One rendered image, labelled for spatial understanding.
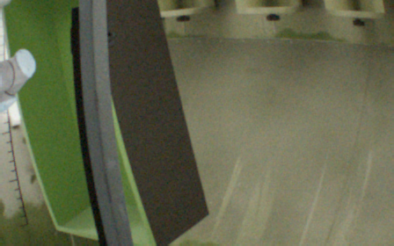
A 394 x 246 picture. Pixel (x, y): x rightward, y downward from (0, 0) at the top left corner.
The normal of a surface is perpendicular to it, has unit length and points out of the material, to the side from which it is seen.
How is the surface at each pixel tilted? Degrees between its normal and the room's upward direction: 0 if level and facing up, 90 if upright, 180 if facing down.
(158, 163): 90
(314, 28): 90
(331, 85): 57
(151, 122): 90
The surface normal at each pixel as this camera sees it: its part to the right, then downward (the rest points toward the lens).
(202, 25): -0.66, 0.18
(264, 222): -0.61, -0.38
